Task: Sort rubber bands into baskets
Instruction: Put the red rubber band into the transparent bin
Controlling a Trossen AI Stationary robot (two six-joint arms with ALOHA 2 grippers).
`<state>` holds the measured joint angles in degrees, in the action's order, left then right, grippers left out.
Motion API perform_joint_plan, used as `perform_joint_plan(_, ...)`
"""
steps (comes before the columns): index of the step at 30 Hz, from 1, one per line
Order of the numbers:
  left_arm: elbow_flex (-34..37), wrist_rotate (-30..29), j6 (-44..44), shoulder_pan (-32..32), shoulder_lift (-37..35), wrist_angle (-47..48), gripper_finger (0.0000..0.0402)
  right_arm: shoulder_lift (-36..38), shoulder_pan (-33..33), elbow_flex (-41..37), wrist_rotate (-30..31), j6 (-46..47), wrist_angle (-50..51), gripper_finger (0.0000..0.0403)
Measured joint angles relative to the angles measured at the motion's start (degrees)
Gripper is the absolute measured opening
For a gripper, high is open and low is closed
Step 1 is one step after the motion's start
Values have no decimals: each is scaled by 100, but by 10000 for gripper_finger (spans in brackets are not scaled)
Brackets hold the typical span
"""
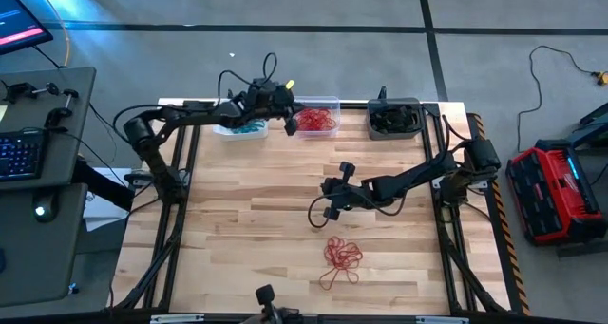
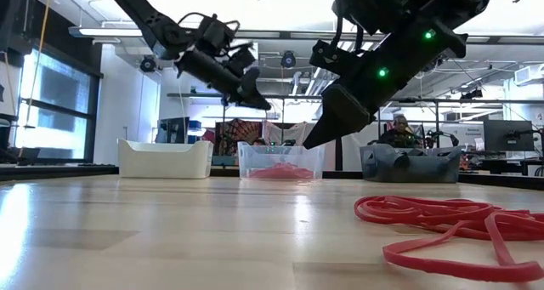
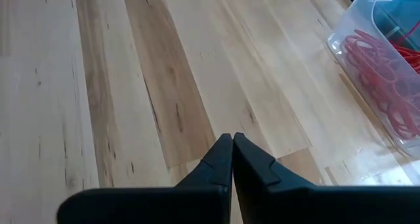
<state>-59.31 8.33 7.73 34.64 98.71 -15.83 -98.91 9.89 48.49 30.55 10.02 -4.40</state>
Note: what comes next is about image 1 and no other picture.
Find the black floor tape line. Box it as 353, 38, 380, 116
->
415, 0, 450, 103
42, 23, 608, 35

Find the grey plastic basket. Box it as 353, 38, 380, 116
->
366, 97, 424, 142

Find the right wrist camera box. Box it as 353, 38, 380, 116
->
354, 181, 384, 207

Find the black rubber band heap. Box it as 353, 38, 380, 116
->
370, 104, 420, 134

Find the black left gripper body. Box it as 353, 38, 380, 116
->
238, 78, 300, 137

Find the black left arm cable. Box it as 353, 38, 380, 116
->
217, 51, 279, 106

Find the grey desk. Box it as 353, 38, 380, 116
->
0, 66, 98, 307

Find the silver metal bracket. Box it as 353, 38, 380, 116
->
149, 313, 206, 324
416, 314, 470, 324

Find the yellow cable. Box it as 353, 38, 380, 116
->
45, 0, 72, 67

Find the black aluminium table frame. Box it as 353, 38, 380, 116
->
106, 98, 507, 324

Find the red black tool case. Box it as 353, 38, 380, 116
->
505, 139, 608, 247

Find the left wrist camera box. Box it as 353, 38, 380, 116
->
263, 82, 292, 105

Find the yellow black hazard tape strip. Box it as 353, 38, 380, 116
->
469, 112, 532, 316

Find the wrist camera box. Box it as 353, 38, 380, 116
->
263, 82, 292, 105
354, 181, 384, 207

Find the black floor cable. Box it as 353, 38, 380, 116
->
515, 44, 600, 136

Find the red rubber band pile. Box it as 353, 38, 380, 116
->
317, 236, 365, 292
294, 106, 338, 133

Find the backlit black keyboard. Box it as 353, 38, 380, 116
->
0, 126, 48, 182

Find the black computer mouse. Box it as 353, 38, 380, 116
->
31, 192, 62, 224

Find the black screw clamp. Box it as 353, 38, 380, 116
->
1, 80, 62, 102
44, 87, 81, 129

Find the desk computer monitor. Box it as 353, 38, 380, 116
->
0, 0, 54, 57

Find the black knobbed handle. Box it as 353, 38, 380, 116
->
255, 284, 286, 324

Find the white plastic basket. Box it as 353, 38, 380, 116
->
212, 116, 270, 142

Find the white paper sheet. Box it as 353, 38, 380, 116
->
83, 166, 130, 234

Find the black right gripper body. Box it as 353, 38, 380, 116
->
322, 161, 377, 221

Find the clear plastic basket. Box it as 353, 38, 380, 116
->
290, 95, 342, 140

